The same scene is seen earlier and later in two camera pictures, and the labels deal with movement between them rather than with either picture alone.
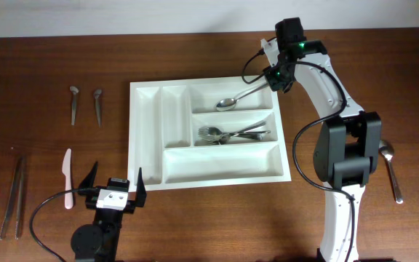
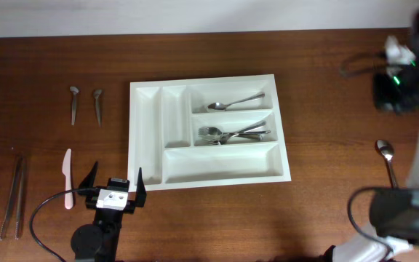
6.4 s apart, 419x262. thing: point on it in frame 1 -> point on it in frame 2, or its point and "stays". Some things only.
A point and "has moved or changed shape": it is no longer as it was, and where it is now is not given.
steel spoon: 225,104 has moved or changed shape
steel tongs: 19,176 stays
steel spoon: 387,151 stays
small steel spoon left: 74,90 stays
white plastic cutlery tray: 166,153 stays
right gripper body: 277,75 -> 403,97
